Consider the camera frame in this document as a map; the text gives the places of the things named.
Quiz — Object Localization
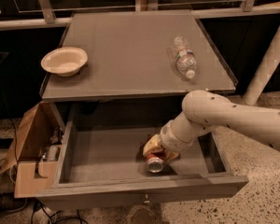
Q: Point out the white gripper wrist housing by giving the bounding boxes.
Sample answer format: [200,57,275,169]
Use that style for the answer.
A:
[160,122,193,153]

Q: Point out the red coke can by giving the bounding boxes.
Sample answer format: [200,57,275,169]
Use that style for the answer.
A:
[146,154,165,174]

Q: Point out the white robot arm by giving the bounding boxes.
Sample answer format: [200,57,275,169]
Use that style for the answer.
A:
[143,90,280,161]

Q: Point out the metal drawer knob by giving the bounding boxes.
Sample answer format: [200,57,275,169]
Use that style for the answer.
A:
[143,194,151,204]

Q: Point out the open grey top drawer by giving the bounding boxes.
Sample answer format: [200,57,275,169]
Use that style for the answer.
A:
[36,104,248,210]

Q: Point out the clear plastic water bottle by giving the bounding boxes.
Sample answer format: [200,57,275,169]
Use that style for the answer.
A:
[172,35,197,79]

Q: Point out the grey wooden cabinet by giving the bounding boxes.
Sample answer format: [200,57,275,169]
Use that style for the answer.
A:
[39,10,239,133]

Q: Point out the open cardboard box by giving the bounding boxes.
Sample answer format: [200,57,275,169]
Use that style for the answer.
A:
[0,102,60,198]

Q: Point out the white paper bowl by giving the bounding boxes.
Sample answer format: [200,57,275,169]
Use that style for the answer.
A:
[41,47,88,77]

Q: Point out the metal window railing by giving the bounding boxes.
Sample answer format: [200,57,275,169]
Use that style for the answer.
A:
[0,0,280,31]

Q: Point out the black cables on floor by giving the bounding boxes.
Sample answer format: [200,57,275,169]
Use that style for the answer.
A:
[29,199,90,224]

